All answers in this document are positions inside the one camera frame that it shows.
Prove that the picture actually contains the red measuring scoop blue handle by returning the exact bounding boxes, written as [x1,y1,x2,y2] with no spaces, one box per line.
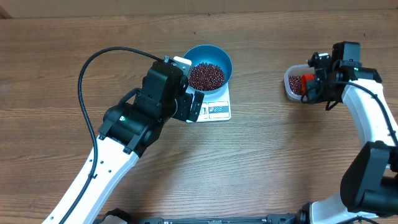
[302,74,316,93]

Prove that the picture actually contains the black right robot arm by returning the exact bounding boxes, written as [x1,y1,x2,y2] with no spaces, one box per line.
[277,41,397,223]

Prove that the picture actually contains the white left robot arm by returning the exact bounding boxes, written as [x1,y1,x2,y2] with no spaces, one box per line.
[44,57,204,223]

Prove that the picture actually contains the white digital kitchen scale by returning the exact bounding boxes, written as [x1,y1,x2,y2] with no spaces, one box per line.
[197,83,231,123]

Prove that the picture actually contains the red beans in bowl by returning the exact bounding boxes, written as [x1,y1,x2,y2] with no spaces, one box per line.
[188,62,225,91]

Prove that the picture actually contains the teal blue bowl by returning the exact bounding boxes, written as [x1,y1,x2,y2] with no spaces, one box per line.
[183,45,233,92]

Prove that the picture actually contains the clear plastic container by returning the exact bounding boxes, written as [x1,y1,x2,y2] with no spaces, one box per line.
[284,64,314,102]

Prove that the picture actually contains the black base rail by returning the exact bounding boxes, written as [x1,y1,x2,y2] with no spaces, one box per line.
[93,208,312,224]

